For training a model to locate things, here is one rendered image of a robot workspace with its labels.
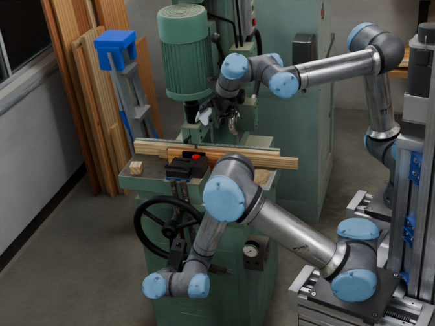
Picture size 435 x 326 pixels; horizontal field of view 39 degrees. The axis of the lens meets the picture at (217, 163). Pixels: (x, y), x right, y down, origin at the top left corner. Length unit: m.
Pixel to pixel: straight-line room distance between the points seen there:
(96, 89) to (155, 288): 1.96
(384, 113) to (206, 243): 0.79
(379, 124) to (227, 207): 0.83
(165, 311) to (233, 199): 1.30
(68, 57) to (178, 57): 1.54
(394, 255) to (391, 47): 0.66
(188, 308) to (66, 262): 1.01
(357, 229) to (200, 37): 0.85
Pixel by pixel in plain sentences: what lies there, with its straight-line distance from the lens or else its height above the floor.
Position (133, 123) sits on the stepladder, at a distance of 3.20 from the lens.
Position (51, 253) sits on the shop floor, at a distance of 3.64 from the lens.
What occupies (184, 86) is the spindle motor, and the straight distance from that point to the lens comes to 2.23.
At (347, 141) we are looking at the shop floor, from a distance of 4.39.
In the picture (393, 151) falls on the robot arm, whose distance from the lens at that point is 2.23.
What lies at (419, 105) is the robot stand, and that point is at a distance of 1.83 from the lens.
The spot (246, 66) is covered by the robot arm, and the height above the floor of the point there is 1.43.
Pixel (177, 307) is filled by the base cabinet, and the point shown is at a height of 0.24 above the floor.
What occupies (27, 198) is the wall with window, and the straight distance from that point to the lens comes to 3.70.
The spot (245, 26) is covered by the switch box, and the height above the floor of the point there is 1.36.
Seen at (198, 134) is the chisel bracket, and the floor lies 1.05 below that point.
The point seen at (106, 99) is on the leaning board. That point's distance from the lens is 3.76.
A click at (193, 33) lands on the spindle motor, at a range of 2.16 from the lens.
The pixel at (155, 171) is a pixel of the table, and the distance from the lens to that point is 2.43.
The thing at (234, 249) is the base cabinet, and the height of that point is 0.60.
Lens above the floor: 2.15
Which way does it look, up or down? 31 degrees down
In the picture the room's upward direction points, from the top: 5 degrees counter-clockwise
